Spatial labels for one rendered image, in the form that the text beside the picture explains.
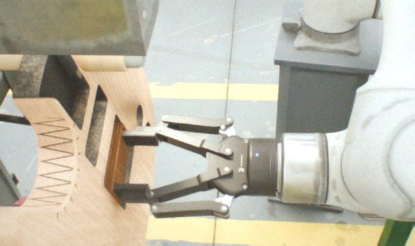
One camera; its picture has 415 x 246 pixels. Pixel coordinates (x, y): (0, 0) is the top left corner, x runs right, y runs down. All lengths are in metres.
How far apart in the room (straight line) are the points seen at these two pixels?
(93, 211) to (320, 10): 0.91
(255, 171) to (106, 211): 0.19
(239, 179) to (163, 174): 1.38
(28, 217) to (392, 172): 0.30
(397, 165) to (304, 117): 1.12
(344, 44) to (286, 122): 0.32
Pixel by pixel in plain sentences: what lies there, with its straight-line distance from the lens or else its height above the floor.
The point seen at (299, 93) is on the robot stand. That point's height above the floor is 0.57.
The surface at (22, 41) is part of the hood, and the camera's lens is 0.36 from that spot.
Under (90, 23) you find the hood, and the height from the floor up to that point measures 1.41.
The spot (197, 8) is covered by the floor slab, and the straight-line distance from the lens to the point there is 2.79.
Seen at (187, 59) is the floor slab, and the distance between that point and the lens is 2.46.
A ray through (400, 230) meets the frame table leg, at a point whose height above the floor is 0.40.
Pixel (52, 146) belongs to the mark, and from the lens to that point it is 0.55.
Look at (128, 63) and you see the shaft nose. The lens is 0.54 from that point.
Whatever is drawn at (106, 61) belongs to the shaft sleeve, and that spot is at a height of 1.26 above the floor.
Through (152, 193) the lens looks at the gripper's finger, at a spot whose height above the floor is 1.08.
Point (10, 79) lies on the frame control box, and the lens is 0.93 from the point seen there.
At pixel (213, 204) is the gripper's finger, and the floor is 1.08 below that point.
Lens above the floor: 1.60
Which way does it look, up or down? 46 degrees down
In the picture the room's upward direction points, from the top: 5 degrees counter-clockwise
